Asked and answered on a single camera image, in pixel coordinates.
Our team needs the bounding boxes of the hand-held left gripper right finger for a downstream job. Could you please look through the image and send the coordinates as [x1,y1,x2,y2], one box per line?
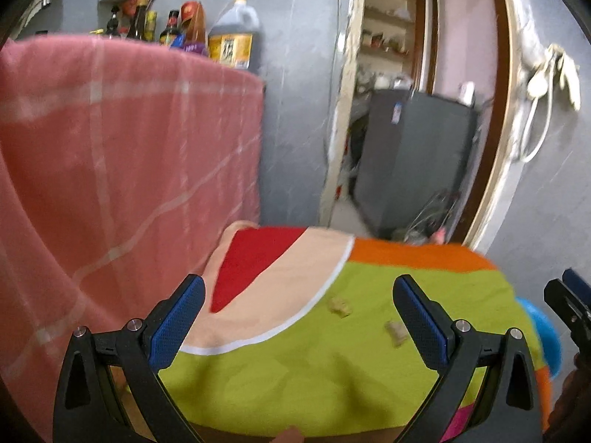
[392,274,544,443]

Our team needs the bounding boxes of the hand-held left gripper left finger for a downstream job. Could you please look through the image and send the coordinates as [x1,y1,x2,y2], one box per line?
[53,274,206,443]

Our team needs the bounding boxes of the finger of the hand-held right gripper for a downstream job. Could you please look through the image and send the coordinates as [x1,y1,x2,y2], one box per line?
[543,279,591,349]
[562,268,591,308]

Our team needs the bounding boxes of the blue plastic bin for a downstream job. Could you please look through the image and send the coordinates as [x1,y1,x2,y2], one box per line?
[515,296,563,384]

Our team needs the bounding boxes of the person's right forearm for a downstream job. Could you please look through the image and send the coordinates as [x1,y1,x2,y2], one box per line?
[545,364,591,443]

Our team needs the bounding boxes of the multicoloured table cloth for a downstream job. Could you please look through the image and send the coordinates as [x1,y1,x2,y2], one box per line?
[106,221,555,443]

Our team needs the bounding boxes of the grey washing machine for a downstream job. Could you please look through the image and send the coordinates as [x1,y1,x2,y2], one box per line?
[353,89,481,241]

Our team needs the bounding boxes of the pink checked cloth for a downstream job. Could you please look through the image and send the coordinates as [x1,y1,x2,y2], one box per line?
[0,32,267,443]

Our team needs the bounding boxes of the large dark oil jug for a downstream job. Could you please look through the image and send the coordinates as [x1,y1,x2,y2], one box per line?
[207,0,262,73]

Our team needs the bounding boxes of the dark sauce bottle red label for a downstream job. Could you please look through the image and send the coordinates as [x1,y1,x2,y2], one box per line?
[159,9,184,48]

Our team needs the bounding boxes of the orange bottle with red cap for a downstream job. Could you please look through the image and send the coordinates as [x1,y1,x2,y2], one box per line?
[180,1,208,56]

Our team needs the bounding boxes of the tall dark glass bottle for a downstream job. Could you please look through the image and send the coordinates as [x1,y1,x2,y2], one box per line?
[126,4,149,41]

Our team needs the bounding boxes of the tangled floor cables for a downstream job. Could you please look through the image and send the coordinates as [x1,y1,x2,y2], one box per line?
[405,189,463,246]

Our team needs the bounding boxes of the brown wooden door frame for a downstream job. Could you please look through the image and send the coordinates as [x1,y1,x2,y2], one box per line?
[462,0,523,251]

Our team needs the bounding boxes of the cream painted door post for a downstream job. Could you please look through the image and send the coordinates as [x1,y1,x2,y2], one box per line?
[318,0,368,228]

